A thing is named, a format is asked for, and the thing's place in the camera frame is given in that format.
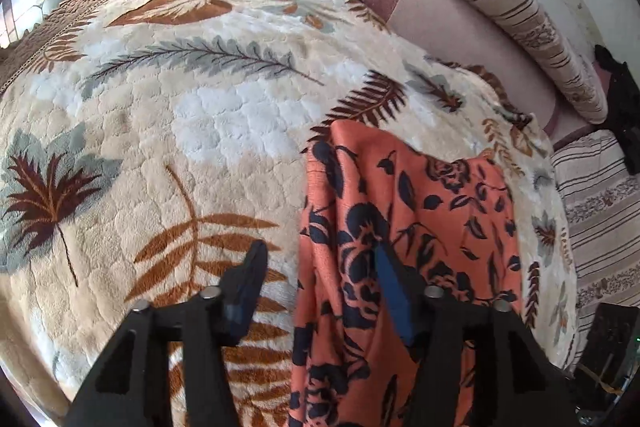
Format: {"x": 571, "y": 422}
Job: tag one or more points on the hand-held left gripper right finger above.
{"x": 395, "y": 299}

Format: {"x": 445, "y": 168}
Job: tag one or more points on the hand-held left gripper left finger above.
{"x": 245, "y": 293}

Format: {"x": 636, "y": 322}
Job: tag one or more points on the orange floral garment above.
{"x": 415, "y": 207}

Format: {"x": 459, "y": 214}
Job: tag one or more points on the striped floral bed sheet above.
{"x": 600, "y": 217}

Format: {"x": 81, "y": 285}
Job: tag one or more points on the beige leaf-print blanket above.
{"x": 175, "y": 132}

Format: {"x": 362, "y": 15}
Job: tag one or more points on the black cloth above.
{"x": 622, "y": 107}

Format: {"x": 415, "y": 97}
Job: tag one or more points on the pink bed sheet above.
{"x": 450, "y": 27}

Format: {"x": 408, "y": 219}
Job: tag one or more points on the striped bolster pillow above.
{"x": 520, "y": 17}

